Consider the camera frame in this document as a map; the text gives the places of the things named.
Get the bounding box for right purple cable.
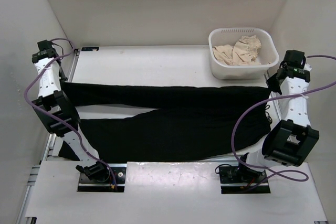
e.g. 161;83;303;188
232;55;336;183

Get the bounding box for black trousers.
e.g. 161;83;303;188
62;82;271;163

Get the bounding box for beige trousers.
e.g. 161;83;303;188
212;35;262;66

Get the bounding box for aluminium frame rail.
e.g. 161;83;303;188
27;134;56;186

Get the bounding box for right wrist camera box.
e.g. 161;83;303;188
283;50;306;69

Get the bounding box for small dark label sticker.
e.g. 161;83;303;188
81;47;99;51

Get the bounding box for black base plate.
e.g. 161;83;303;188
215;164;270;194
77;164;127;193

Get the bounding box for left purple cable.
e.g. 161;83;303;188
24;37;118;187

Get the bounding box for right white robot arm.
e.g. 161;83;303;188
236;64;319;182

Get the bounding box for purple cable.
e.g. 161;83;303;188
232;55;336;183
24;37;118;187

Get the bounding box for white plastic basket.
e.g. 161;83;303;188
208;27;279;80

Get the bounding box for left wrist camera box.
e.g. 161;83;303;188
37;40;57;55

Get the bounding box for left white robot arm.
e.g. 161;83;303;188
32;47;116;185

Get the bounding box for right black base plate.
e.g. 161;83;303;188
215;164;270;194

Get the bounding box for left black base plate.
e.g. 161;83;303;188
77;164;127;193

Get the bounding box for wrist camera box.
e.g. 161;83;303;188
283;50;306;69
37;40;57;55

